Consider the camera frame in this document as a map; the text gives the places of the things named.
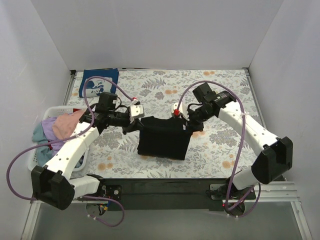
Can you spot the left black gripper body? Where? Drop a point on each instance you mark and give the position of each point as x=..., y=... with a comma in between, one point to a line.
x=133, y=123

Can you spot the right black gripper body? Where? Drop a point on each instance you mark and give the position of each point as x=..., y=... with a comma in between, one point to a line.
x=193, y=124

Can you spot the black t shirt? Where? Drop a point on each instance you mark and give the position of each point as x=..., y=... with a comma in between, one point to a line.
x=164, y=138

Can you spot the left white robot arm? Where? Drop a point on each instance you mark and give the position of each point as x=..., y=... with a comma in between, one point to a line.
x=52, y=183

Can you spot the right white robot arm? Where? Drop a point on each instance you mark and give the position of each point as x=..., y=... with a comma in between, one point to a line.
x=274, y=155

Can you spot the folded blue printed t shirt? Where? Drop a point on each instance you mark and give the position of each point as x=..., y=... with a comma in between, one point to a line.
x=96, y=86

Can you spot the floral table cloth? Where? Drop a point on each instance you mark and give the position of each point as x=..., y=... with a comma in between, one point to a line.
x=212, y=153

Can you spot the pink t shirt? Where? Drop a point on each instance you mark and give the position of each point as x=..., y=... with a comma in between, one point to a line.
x=65, y=124

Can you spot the lilac t shirt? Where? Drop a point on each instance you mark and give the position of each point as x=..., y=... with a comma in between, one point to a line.
x=47, y=126

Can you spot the light blue t shirt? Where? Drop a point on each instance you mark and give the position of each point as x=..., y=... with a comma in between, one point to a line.
x=43, y=153

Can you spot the white laundry basket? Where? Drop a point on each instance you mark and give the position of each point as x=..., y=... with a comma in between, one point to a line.
x=54, y=111

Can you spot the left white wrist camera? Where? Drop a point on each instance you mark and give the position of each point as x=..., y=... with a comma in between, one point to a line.
x=136, y=109

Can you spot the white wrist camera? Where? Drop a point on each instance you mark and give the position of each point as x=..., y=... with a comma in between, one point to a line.
x=136, y=109
x=180, y=111

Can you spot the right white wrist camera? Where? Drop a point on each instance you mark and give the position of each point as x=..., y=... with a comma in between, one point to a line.
x=180, y=111

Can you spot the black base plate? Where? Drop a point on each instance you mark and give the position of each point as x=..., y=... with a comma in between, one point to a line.
x=165, y=193

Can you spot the aluminium frame rail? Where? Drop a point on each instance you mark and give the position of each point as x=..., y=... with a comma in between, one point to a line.
x=273, y=212

